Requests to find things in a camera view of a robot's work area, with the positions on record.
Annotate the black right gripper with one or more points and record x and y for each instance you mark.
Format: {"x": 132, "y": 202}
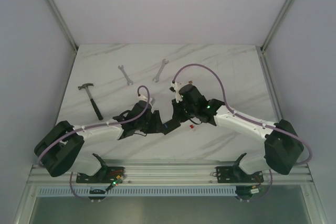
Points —
{"x": 177, "y": 115}

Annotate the small claw hammer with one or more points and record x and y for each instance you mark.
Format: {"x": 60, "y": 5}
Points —
{"x": 86, "y": 87}

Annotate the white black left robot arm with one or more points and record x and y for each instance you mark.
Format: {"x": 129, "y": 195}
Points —
{"x": 68, "y": 148}

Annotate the silver open-end wrench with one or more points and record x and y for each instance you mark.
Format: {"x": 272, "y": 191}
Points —
{"x": 156, "y": 78}
{"x": 129, "y": 81}

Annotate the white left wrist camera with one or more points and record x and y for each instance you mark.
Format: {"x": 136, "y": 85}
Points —
{"x": 150, "y": 100}

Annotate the slotted grey cable duct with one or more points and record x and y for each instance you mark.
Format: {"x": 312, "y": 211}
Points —
{"x": 122, "y": 191}

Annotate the silver open-end wrench left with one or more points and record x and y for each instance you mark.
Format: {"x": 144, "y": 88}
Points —
{"x": 129, "y": 81}

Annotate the black fuse box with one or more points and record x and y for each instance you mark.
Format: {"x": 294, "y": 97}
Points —
{"x": 172, "y": 125}

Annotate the aluminium frame post left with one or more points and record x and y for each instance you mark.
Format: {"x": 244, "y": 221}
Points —
{"x": 62, "y": 24}

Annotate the aluminium frame rail right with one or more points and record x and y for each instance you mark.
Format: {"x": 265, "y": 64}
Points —
{"x": 276, "y": 24}

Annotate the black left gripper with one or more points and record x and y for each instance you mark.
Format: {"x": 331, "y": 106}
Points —
{"x": 155, "y": 118}

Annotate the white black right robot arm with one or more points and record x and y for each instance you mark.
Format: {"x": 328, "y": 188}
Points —
{"x": 281, "y": 148}

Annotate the silver open-end wrench right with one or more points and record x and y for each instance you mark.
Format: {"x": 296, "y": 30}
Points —
{"x": 156, "y": 78}

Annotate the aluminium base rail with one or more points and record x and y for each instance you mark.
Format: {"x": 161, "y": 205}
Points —
{"x": 169, "y": 173}

